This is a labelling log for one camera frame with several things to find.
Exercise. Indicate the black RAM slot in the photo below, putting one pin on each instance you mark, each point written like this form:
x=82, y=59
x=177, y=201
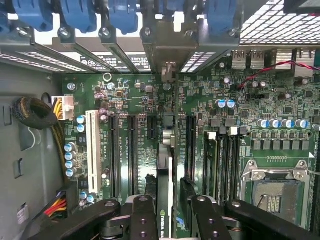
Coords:
x=222, y=165
x=233, y=165

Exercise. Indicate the long black expansion slot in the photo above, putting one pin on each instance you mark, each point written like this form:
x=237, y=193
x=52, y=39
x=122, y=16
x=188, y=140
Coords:
x=191, y=147
x=114, y=155
x=132, y=155

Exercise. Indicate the short black expansion slot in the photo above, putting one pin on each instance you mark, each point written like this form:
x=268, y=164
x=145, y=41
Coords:
x=152, y=127

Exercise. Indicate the green motherboard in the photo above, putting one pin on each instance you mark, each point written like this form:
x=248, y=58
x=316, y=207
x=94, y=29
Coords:
x=125, y=100

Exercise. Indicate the white expansion slot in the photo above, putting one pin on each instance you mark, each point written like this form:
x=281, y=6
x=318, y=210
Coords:
x=93, y=150

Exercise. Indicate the CPU socket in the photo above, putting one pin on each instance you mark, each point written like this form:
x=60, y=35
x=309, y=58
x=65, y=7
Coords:
x=275, y=190

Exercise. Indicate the blue card retention clip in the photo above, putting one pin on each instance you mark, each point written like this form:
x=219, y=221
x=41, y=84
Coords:
x=122, y=15
x=220, y=15
x=32, y=12
x=77, y=13

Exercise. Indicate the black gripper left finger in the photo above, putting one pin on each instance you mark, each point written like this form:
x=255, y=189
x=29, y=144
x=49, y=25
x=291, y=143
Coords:
x=143, y=220

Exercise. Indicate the white power connector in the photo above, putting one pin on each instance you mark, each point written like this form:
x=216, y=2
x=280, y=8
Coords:
x=66, y=107

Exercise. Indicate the silver USB port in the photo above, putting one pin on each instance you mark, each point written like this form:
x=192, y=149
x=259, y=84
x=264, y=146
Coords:
x=257, y=60
x=238, y=60

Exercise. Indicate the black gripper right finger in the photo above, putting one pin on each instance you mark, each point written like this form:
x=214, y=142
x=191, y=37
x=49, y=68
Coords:
x=210, y=222

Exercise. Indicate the open PC case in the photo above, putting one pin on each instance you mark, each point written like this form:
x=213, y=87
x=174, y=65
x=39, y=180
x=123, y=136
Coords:
x=25, y=162

